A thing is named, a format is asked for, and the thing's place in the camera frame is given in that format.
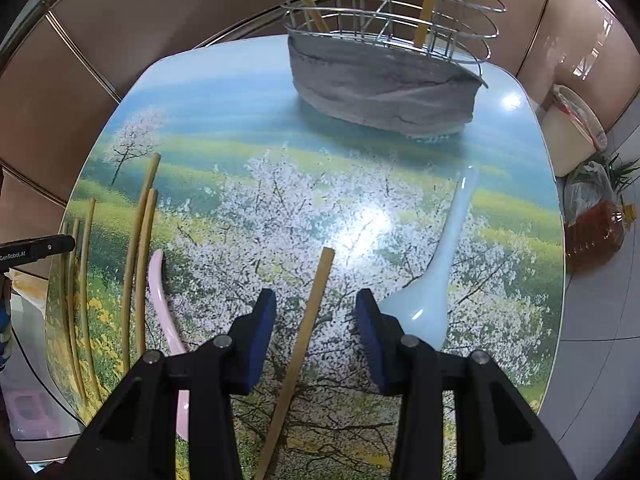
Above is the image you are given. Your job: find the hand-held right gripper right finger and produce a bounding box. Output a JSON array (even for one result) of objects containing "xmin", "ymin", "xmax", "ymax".
[{"xmin": 355, "ymin": 288, "xmax": 577, "ymax": 480}]

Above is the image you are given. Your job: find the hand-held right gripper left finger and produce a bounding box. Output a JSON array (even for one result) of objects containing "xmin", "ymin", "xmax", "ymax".
[{"xmin": 65, "ymin": 288, "xmax": 278, "ymax": 480}]

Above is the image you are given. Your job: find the wire utensil holder grey wrap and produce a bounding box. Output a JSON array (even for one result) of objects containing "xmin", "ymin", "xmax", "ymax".
[{"xmin": 274, "ymin": 0, "xmax": 513, "ymax": 140}]

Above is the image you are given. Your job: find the pale blue ceramic spoon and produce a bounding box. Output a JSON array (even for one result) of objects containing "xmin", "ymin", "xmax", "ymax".
[{"xmin": 378, "ymin": 164, "xmax": 481, "ymax": 351}]

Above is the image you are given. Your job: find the blue patterned cloth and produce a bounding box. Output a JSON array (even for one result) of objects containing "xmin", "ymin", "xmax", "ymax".
[{"xmin": 0, "ymin": 285, "xmax": 13, "ymax": 371}]

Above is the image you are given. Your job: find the pink ceramic spoon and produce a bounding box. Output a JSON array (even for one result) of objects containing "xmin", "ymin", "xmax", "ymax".
[{"xmin": 147, "ymin": 249, "xmax": 192, "ymax": 438}]

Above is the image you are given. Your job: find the pink plastic stool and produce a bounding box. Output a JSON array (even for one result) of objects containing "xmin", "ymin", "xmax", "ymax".
[{"xmin": 5, "ymin": 392, "xmax": 56, "ymax": 423}]

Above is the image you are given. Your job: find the large amber oil bottle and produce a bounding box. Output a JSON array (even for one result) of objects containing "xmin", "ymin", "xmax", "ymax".
[{"xmin": 565, "ymin": 199, "xmax": 626, "ymax": 273}]

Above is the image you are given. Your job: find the clear plastic bag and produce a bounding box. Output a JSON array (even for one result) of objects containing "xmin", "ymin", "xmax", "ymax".
[{"xmin": 564, "ymin": 161, "xmax": 616, "ymax": 221}]

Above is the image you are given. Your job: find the beige trash bin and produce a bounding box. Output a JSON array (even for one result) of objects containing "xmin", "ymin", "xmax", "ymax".
[{"xmin": 541, "ymin": 84, "xmax": 608, "ymax": 177}]

